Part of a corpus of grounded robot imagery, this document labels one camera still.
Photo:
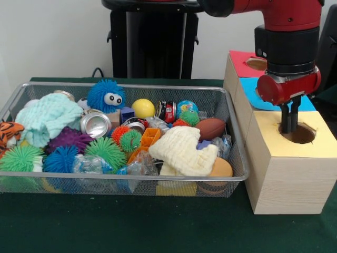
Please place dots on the green spiky rubber ball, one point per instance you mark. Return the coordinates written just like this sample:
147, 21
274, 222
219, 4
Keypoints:
21, 158
105, 153

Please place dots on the yellow ball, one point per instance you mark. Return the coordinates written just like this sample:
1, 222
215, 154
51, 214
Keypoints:
143, 108

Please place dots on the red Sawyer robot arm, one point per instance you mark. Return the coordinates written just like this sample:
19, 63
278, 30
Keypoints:
289, 15

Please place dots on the cream knitted cloth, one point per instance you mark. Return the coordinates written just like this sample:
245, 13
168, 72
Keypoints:
179, 150

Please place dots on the mint knitted cloth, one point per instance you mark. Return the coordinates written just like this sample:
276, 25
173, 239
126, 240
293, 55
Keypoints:
47, 118

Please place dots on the wooden box with three holes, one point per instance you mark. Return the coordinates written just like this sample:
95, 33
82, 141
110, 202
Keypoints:
289, 184

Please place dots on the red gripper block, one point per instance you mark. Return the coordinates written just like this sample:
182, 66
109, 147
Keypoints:
287, 88

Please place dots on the blue spiky rubber ball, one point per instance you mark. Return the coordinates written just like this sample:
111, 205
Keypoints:
60, 159

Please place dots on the blue fuzzy ball with eyes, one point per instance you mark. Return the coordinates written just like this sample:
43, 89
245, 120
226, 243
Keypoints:
100, 95

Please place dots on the purple spiky ball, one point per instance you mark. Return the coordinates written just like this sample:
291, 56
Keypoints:
68, 139

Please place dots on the dark green tablecloth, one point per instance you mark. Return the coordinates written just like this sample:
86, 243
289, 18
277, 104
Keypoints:
158, 224

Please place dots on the green cloth covered side table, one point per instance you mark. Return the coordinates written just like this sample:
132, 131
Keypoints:
329, 98

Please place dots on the tiger plush toy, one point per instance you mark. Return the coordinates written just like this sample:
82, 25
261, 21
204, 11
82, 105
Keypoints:
10, 131

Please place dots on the brown toy football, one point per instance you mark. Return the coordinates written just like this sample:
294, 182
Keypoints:
210, 129

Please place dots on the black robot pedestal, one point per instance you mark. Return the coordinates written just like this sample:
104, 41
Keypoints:
147, 39

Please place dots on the black flat panel stand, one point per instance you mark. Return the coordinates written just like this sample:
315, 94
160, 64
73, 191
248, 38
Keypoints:
329, 52

